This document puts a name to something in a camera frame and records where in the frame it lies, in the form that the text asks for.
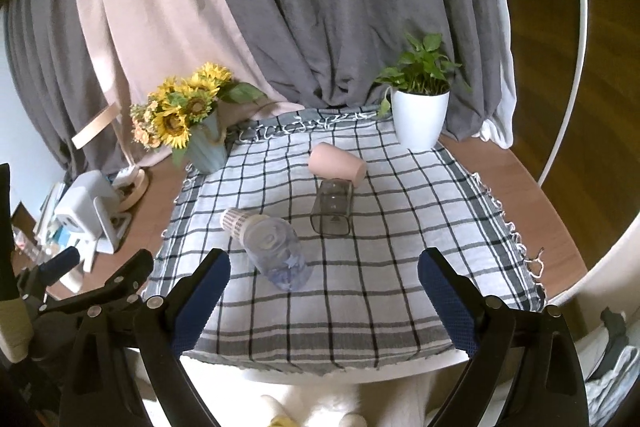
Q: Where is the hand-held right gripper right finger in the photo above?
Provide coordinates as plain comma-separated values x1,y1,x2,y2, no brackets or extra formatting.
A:
418,248,590,427

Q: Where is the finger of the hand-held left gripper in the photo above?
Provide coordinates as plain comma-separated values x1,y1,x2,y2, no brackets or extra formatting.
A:
47,250,154,323
20,247,82,303

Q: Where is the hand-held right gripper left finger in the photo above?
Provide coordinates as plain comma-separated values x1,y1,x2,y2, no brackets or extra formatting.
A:
59,248,232,427

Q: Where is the clear plastic bottle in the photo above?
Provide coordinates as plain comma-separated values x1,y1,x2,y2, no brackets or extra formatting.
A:
220,207,313,292

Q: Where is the grey see-through cup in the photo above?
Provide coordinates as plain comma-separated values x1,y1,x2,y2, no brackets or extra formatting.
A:
310,178,355,238

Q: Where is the pink cup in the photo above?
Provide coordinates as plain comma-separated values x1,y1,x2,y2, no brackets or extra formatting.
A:
307,143,367,186

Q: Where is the stack of books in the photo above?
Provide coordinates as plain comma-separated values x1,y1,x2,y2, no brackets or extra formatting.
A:
34,181,72,258

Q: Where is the white desk device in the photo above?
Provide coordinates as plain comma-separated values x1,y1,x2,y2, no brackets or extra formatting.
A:
54,170,132,254

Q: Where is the grey checked cloth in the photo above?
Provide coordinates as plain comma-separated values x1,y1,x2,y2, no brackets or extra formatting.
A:
141,107,547,375

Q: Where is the wooden desk lamp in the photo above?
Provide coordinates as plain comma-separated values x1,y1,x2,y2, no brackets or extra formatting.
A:
71,103,151,210

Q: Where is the white fluffy cloth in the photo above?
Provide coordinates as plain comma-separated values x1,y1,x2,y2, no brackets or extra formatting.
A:
240,354,473,427

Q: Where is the blue-green ribbed vase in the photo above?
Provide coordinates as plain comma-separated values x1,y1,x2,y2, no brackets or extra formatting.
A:
185,112,229,174

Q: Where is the white curved furniture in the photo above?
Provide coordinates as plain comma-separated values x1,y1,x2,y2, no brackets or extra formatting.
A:
545,202,640,338

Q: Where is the striped grey cloth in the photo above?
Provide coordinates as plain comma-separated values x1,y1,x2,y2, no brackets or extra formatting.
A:
582,347,640,427

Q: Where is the sunflower bouquet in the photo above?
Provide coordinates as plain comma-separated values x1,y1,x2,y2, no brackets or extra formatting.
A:
130,63,268,168

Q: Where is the white plant pot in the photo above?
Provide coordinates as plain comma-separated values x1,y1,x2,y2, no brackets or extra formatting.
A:
391,88,451,152

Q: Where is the grey curtain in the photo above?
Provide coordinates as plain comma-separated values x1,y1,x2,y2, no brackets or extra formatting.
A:
190,0,516,142
4,0,118,170

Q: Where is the white sheer curtain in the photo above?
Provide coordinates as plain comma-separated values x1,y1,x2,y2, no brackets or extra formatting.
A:
477,49,517,151

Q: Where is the green leafy plant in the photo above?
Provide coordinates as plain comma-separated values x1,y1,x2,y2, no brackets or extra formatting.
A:
374,33,473,118

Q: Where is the pink curtain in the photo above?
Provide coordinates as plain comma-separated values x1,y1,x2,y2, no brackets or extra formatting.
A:
74,0,307,168

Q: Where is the white hoop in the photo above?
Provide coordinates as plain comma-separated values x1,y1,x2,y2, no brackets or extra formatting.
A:
537,0,587,188

